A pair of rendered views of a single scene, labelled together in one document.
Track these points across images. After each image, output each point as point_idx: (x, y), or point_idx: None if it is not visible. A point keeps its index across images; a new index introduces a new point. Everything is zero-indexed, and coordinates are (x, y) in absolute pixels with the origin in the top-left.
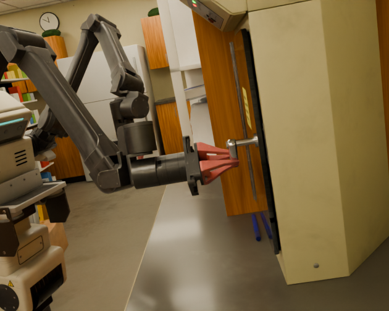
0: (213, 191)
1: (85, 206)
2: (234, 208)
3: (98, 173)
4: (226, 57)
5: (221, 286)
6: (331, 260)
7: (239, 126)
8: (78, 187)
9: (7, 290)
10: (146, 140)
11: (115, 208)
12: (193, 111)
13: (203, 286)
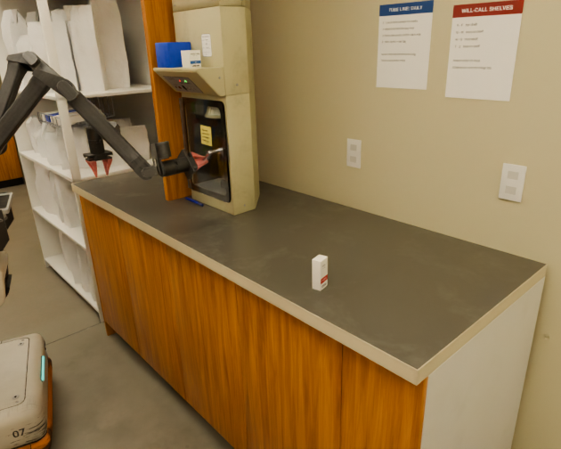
0: (138, 191)
1: None
2: (173, 195)
3: (140, 169)
4: (171, 104)
5: (206, 221)
6: (249, 202)
7: (176, 146)
8: None
9: None
10: (169, 151)
11: None
12: (60, 135)
13: (197, 223)
